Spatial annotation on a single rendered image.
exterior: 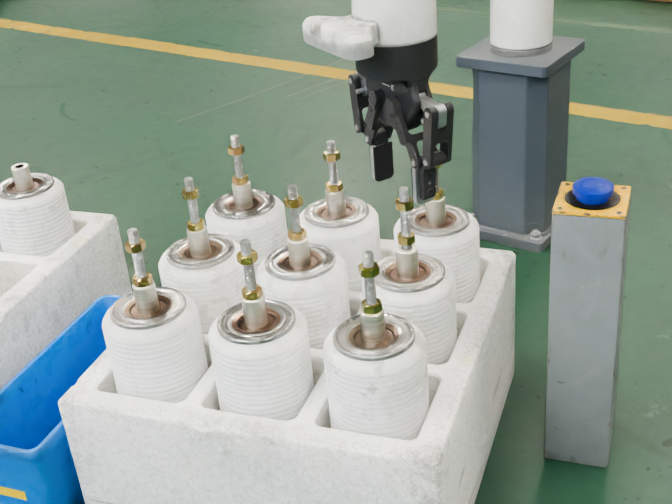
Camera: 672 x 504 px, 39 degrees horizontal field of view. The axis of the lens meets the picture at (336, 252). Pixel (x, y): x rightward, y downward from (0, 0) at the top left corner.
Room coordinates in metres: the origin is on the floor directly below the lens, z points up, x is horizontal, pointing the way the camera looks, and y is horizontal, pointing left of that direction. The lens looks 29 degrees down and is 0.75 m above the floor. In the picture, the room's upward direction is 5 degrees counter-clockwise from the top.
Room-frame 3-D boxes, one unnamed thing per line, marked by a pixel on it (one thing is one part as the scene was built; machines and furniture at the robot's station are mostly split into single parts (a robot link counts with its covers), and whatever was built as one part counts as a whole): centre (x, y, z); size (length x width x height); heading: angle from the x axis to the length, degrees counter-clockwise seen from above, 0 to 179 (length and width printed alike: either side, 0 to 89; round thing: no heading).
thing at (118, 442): (0.89, 0.04, 0.09); 0.39 x 0.39 x 0.18; 68
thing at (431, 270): (0.84, -0.07, 0.25); 0.08 x 0.08 x 0.01
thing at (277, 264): (0.89, 0.04, 0.25); 0.08 x 0.08 x 0.01
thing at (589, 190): (0.85, -0.26, 0.32); 0.04 x 0.04 x 0.02
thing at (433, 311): (0.84, -0.07, 0.16); 0.10 x 0.10 x 0.18
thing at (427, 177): (0.80, -0.09, 0.38); 0.03 x 0.01 x 0.05; 29
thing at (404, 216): (0.84, -0.07, 0.31); 0.01 x 0.01 x 0.08
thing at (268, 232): (1.04, 0.10, 0.16); 0.10 x 0.10 x 0.18
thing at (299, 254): (0.89, 0.04, 0.26); 0.02 x 0.02 x 0.03
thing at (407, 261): (0.84, -0.07, 0.26); 0.02 x 0.02 x 0.03
